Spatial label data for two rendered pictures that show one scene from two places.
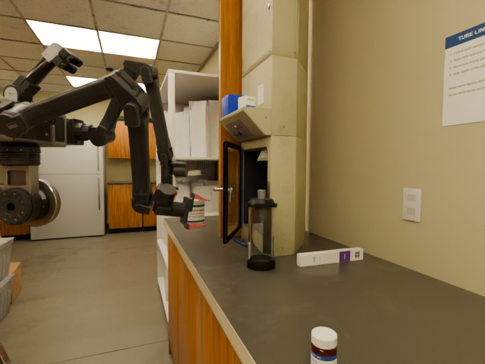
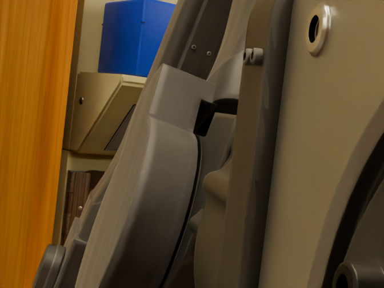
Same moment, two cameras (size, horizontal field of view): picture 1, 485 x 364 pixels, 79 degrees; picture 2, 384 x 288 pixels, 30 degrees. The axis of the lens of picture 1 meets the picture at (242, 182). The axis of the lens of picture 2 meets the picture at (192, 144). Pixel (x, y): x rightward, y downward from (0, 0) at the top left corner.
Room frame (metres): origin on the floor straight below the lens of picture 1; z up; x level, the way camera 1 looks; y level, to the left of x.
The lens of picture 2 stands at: (1.49, 0.91, 1.48)
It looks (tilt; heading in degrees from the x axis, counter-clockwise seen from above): 3 degrees down; 256
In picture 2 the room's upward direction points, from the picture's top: 7 degrees clockwise
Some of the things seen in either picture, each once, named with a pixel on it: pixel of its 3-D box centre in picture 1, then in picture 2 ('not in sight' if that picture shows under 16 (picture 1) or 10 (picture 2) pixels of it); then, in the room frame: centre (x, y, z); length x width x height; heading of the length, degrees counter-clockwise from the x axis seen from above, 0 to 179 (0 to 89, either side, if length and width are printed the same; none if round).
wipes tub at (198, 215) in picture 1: (193, 211); not in sight; (1.80, 0.30, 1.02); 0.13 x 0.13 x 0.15
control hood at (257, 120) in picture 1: (242, 126); (202, 125); (1.25, 0.00, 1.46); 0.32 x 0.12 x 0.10; 21
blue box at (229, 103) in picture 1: (235, 107); (155, 43); (1.33, 0.03, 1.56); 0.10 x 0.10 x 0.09; 21
